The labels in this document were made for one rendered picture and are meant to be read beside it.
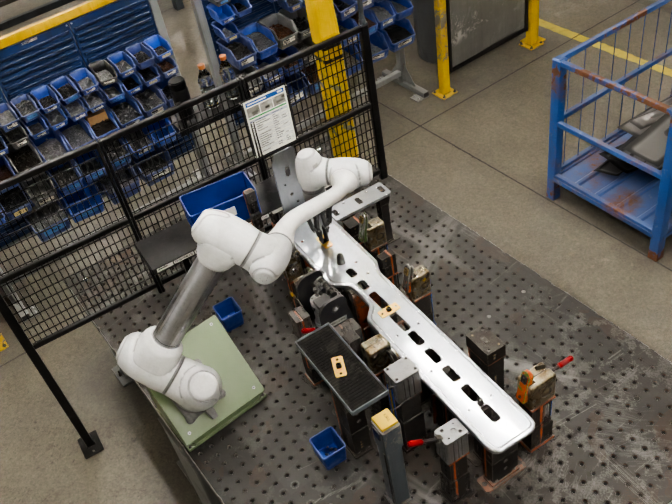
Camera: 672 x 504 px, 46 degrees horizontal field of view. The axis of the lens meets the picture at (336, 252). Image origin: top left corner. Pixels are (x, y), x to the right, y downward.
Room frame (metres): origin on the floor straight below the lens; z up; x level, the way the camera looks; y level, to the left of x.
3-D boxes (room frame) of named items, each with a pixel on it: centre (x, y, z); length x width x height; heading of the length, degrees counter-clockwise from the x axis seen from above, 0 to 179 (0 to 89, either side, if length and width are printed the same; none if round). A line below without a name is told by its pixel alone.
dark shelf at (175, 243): (2.74, 0.40, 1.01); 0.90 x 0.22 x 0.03; 114
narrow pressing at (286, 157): (2.67, 0.13, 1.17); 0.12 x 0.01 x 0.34; 114
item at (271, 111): (2.97, 0.17, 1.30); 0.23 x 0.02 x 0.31; 114
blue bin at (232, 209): (2.72, 0.45, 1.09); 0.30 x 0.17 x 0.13; 108
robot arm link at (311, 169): (2.42, 0.02, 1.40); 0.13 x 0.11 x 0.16; 72
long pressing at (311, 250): (1.98, -0.17, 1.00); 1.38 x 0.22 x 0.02; 24
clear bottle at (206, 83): (2.97, 0.39, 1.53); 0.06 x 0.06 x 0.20
